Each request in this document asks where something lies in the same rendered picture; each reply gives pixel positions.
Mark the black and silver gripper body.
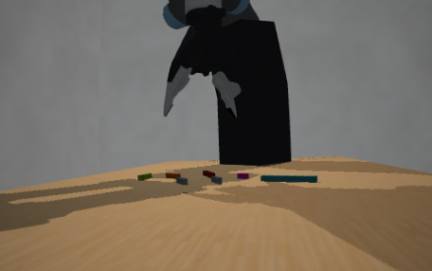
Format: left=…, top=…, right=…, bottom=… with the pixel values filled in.
left=182, top=5, right=236, bottom=77

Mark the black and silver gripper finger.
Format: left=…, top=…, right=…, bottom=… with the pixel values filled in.
left=164, top=50, right=192, bottom=117
left=212, top=71, right=241, bottom=118

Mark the magenta rod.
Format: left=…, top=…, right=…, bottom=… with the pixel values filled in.
left=237, top=173, right=249, bottom=179

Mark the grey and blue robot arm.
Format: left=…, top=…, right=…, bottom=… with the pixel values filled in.
left=163, top=0, right=260, bottom=63

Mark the turquoise rod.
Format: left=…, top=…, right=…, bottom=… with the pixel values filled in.
left=261, top=175, right=317, bottom=182

